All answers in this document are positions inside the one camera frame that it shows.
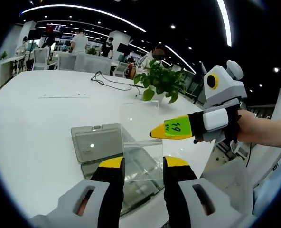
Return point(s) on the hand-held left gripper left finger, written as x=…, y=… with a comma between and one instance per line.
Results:
x=100, y=190

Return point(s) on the white office desk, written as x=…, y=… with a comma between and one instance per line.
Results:
x=83, y=63

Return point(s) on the long clear plastic divider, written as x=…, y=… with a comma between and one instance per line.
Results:
x=145, y=161
x=138, y=118

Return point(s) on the person's right forearm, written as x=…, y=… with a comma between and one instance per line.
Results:
x=273, y=131

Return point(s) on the flat white strip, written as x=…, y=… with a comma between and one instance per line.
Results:
x=64, y=96

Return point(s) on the green potted plant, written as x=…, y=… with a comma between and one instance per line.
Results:
x=163, y=80

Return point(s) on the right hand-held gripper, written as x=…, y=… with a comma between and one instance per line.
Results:
x=222, y=88

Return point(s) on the person's body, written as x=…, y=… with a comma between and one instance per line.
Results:
x=273, y=192

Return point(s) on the clear plastic box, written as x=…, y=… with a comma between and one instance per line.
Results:
x=97, y=145

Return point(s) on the white side counter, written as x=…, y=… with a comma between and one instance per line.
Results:
x=5, y=71

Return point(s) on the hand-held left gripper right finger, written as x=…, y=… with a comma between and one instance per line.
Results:
x=185, y=187

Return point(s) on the white office chair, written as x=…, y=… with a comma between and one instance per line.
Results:
x=40, y=59
x=121, y=69

